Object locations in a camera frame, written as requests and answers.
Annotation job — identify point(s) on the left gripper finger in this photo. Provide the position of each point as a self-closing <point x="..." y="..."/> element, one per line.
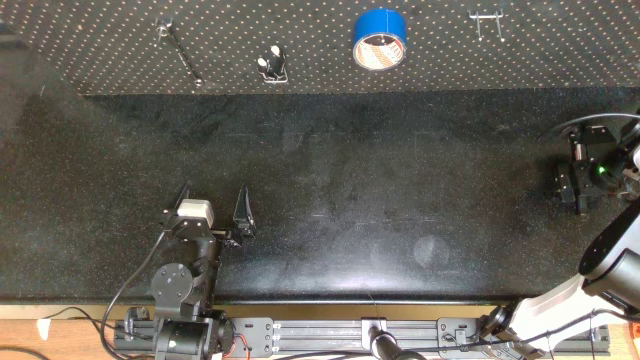
<point x="245" y="215"/>
<point x="181" y="197"/>

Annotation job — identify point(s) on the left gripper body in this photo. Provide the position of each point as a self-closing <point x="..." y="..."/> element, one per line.
<point x="192" y="231"/>

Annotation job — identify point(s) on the pliers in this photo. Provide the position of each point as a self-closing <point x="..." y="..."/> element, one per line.
<point x="276" y="59"/>

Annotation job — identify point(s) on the roll of blue tape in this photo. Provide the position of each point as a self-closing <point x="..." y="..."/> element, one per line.
<point x="380" y="25"/>

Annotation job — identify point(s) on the hammer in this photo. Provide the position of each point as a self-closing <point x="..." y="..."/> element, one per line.
<point x="579" y="151"/>

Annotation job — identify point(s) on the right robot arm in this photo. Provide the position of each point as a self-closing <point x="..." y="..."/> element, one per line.
<point x="612" y="260"/>

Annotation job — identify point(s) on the black pegboard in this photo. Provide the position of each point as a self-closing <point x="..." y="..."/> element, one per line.
<point x="500" y="60"/>

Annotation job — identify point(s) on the wrench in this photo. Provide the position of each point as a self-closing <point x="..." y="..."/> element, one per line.
<point x="182" y="52"/>

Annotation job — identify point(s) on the white paper tag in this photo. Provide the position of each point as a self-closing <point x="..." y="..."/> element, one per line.
<point x="44" y="327"/>

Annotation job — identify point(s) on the orange object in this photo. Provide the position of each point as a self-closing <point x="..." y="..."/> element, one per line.
<point x="636" y="332"/>

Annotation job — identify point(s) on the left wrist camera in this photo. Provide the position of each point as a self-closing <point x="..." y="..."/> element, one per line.
<point x="196" y="211"/>

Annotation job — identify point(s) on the mounting rail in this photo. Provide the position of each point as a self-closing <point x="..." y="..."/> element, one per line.
<point x="325" y="335"/>

